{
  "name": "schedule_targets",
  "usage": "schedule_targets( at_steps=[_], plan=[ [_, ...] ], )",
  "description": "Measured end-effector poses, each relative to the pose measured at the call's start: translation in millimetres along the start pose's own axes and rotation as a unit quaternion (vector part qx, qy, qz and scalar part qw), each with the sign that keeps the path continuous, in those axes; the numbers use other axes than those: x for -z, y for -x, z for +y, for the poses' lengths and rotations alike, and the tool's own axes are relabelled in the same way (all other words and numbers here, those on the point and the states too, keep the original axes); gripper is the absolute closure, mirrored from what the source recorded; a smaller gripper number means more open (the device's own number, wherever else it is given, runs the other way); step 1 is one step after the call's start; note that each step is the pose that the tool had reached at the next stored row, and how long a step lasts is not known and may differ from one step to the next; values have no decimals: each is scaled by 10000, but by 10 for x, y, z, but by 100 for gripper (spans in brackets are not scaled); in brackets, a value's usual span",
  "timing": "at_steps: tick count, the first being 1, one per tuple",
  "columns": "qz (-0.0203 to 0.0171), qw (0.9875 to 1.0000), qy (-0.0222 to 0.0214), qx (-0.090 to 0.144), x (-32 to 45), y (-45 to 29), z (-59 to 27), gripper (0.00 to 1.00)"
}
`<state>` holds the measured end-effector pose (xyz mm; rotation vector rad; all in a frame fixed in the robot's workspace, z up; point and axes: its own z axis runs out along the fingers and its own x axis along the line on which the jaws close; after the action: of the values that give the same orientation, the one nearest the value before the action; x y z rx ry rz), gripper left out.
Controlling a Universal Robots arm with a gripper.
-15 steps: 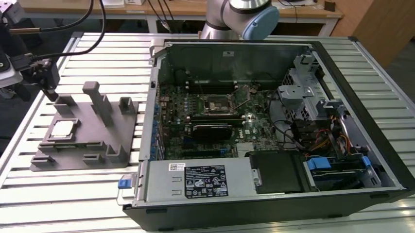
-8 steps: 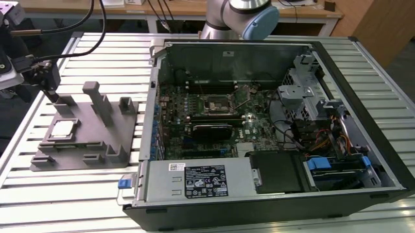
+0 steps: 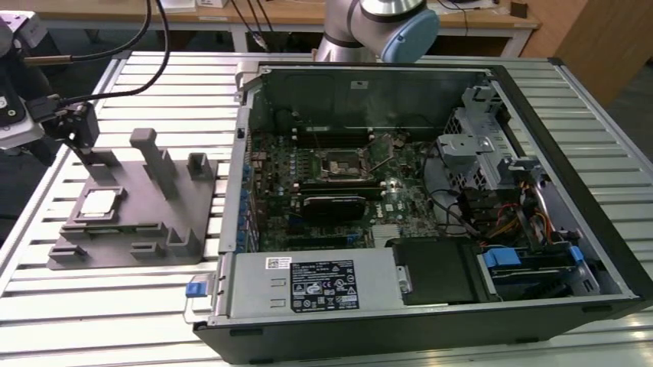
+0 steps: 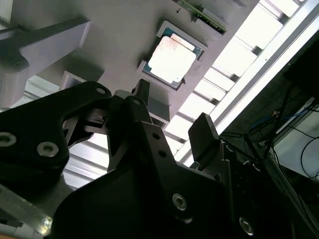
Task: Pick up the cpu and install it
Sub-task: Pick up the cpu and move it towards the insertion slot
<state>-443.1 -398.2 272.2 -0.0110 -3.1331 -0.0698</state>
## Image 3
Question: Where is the wooden desk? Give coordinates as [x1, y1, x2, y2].
[0, 0, 542, 49]

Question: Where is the grey parts rack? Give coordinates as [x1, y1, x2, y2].
[45, 128, 220, 271]

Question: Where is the CPU socket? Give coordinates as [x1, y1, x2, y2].
[317, 148, 369, 181]

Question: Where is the cable with copper connector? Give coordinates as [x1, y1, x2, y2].
[22, 0, 153, 67]

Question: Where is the silver chipset heatsink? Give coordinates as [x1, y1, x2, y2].
[369, 224, 403, 248]

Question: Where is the silver CPU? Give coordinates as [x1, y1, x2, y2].
[80, 190, 118, 216]

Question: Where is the grey power supply unit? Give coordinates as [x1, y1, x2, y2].
[210, 250, 412, 320]

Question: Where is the metal drive cage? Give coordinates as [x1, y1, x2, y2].
[436, 86, 550, 192]

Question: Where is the wooden cabinet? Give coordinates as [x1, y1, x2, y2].
[522, 0, 653, 106]

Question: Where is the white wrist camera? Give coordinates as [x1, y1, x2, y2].
[0, 86, 45, 151]

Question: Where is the coloured power wire bundle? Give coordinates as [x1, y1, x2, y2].
[482, 181, 559, 248]

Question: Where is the green motherboard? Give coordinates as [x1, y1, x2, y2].
[244, 128, 444, 253]

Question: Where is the black PC case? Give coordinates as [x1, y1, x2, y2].
[192, 57, 644, 365]

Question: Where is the metal socket cover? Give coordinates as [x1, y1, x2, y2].
[361, 133, 397, 171]

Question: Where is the blue disk carrier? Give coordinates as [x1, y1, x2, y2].
[482, 245, 586, 276]

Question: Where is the black graphics card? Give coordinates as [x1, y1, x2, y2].
[300, 194, 367, 223]

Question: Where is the cable with black connector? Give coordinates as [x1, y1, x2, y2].
[23, 0, 172, 124]

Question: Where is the metal locking lever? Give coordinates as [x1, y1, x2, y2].
[369, 152, 393, 172]

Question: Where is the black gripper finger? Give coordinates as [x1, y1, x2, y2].
[53, 102, 101, 166]

